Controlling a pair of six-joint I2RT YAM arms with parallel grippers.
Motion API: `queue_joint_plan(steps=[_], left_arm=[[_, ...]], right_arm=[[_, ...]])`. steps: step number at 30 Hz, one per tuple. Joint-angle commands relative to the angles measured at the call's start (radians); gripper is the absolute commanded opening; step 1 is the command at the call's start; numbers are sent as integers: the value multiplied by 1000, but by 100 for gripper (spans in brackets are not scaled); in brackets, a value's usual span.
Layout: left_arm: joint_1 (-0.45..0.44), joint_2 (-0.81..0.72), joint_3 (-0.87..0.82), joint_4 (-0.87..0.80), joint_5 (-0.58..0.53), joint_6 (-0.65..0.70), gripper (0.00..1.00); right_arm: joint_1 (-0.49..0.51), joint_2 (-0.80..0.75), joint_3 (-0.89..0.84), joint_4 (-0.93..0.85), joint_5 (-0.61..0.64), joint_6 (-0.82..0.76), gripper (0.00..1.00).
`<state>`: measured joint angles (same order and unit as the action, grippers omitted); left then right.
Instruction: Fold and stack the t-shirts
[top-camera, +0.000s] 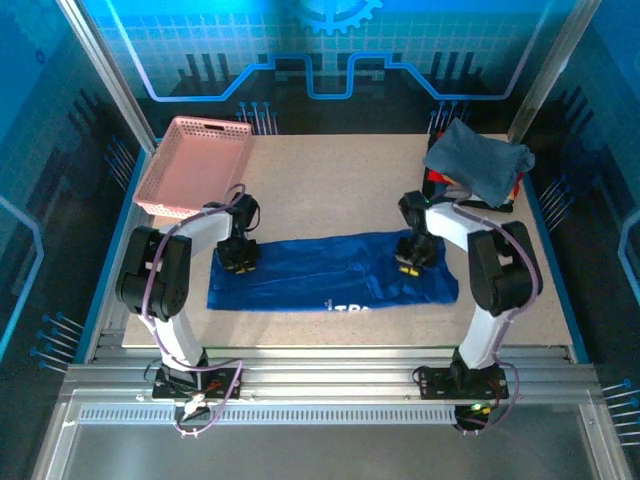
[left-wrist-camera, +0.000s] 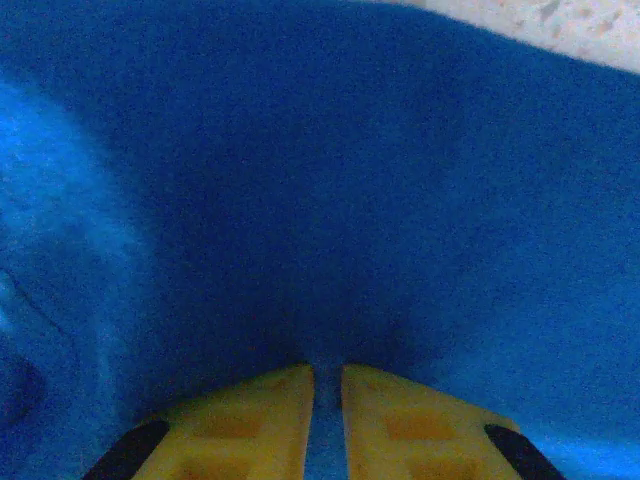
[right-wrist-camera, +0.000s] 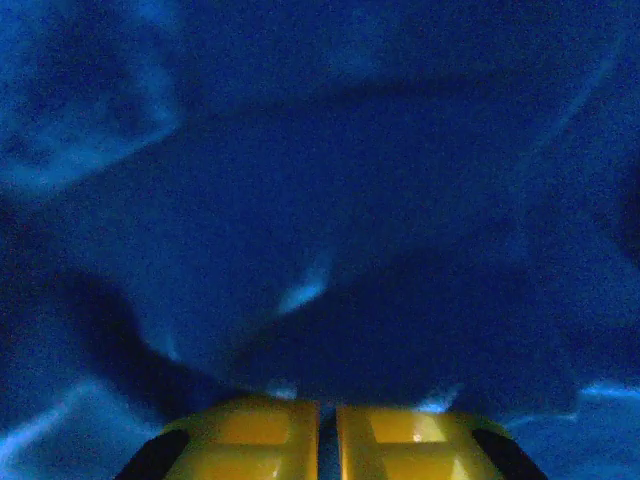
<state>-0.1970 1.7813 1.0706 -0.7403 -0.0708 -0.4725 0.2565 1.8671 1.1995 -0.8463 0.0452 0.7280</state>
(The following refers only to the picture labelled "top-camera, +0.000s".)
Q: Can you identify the royal blue printed t-shirt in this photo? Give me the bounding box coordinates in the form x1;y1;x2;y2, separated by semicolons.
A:
206;229;460;314

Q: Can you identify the red and black box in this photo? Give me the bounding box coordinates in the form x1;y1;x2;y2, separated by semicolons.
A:
422;167;522;215

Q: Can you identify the pink plastic basket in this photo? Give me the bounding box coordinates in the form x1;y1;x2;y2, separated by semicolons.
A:
132;115;254;221

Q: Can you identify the grey-blue folded t-shirt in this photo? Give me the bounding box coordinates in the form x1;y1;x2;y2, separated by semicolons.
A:
422;117;536;209

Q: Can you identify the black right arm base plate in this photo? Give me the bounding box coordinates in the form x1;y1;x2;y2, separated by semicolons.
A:
413;364;510;401

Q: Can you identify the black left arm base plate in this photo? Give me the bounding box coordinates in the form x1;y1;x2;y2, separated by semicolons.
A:
151;367;244;401

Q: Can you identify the aluminium base frame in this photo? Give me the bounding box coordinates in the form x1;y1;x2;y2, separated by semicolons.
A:
29;344;632;480

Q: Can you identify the slotted grey cable duct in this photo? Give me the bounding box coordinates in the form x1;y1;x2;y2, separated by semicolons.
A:
78;404;459;425

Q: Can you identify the aluminium corner post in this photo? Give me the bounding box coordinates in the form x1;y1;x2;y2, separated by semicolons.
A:
57;0;159;152
506;0;604;145

